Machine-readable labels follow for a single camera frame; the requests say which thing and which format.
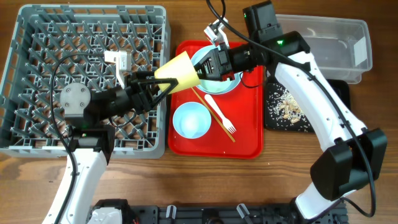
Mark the light blue bowl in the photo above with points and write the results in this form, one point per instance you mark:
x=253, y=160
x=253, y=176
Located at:
x=191, y=120

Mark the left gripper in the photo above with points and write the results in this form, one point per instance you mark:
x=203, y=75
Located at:
x=141, y=101

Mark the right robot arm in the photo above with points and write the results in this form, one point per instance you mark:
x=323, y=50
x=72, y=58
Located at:
x=352, y=154

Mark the pale blue round plate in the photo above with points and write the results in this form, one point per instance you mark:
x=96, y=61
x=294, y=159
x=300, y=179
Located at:
x=214, y=87

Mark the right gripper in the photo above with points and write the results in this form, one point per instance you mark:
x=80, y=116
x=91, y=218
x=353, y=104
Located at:
x=217, y=56

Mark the white plastic fork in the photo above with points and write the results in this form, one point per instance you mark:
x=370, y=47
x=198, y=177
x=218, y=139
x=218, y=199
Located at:
x=225, y=121

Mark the black plastic waste tray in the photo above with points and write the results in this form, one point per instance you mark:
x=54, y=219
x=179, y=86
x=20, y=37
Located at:
x=273, y=121

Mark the rice and peanut leftovers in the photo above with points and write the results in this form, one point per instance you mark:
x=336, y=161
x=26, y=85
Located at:
x=289, y=109

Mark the red plastic serving tray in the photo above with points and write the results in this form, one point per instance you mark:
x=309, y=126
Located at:
x=242, y=106

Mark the grey plastic dishwasher rack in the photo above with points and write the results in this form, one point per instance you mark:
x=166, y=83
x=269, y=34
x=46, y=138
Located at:
x=55, y=45

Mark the clear plastic waste bin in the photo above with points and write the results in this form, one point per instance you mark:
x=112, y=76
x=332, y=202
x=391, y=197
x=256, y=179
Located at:
x=341, y=47

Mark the yellow plastic cup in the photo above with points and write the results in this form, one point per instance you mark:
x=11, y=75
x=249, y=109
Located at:
x=182, y=69

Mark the wooden chopstick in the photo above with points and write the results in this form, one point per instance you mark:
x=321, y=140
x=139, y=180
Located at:
x=213, y=113

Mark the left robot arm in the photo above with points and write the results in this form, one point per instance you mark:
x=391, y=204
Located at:
x=90, y=144

